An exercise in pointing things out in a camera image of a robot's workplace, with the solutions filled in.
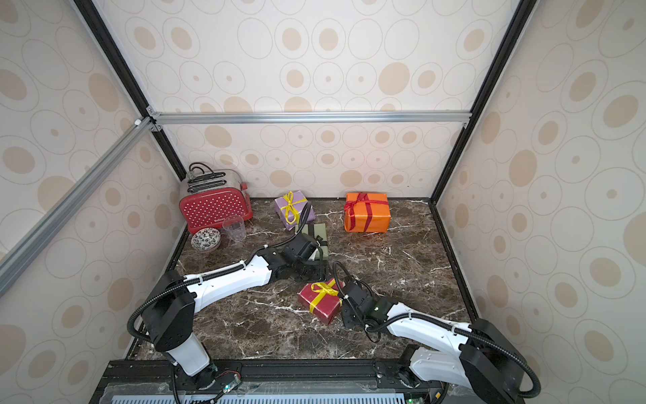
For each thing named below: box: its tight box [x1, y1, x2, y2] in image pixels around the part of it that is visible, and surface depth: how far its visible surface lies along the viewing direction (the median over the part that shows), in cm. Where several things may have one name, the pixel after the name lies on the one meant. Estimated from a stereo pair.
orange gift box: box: [344, 192, 392, 234], surface depth 105 cm
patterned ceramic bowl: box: [190, 227, 222, 252], surface depth 105 cm
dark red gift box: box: [296, 281, 346, 325], surface depth 83 cm
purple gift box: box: [274, 190, 316, 231], surface depth 109 cm
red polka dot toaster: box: [179, 161, 254, 234], surface depth 104 cm
